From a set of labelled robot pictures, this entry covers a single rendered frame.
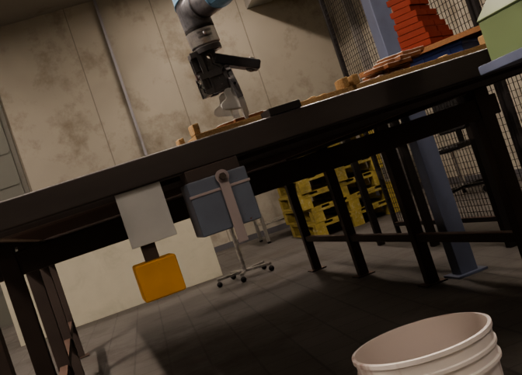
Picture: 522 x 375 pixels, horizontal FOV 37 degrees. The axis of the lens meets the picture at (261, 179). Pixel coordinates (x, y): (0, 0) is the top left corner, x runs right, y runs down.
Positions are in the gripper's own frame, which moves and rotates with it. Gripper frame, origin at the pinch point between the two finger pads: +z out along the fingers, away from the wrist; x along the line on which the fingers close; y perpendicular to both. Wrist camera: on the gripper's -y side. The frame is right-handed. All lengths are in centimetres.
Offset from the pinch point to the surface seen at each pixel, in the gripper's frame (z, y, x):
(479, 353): 62, -14, 48
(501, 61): 10, -43, 47
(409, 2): -24, -95, -77
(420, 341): 62, -14, 22
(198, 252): 70, -53, -591
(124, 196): 7.6, 35.7, 20.8
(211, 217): 18.5, 20.5, 23.4
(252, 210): 20.4, 11.5, 23.3
